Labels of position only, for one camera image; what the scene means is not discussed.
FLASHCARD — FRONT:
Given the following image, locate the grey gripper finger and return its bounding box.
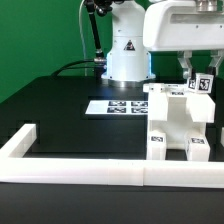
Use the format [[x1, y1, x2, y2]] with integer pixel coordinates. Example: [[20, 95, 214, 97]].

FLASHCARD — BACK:
[[207, 49, 224, 76], [178, 51, 195, 79]]

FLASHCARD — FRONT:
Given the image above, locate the black cable bundle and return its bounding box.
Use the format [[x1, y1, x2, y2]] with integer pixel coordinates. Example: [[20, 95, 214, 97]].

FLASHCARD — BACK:
[[50, 59, 108, 78]]

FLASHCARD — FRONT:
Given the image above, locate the white chair back frame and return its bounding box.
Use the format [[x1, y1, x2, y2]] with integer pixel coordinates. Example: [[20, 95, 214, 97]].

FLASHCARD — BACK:
[[143, 83, 215, 123]]

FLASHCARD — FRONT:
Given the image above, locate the white chair seat part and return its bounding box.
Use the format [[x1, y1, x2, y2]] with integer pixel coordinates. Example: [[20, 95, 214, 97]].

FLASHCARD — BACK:
[[148, 90, 208, 151]]

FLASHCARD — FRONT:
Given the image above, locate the white fiducial marker sheet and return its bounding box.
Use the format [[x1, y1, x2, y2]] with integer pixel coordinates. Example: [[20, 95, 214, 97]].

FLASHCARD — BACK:
[[86, 100, 148, 115]]

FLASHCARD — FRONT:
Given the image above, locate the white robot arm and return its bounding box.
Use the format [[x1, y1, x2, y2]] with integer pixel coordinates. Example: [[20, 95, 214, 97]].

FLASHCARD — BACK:
[[101, 0, 224, 86]]

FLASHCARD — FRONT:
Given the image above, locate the white U-shaped obstacle fence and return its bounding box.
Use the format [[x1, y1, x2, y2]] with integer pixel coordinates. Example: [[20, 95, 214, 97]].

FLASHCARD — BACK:
[[0, 124, 224, 189]]

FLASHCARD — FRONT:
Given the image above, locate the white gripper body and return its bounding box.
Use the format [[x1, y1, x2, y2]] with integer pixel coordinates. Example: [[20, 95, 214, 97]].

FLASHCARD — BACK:
[[143, 0, 224, 51]]

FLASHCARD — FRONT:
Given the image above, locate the grey thin cable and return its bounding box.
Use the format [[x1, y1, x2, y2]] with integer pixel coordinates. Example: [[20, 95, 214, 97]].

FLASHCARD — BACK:
[[78, 0, 88, 76]]

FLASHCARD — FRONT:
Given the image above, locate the white tagged cube nut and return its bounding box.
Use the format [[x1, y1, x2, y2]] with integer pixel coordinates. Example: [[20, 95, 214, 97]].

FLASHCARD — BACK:
[[220, 127, 224, 147], [187, 73, 214, 94]]

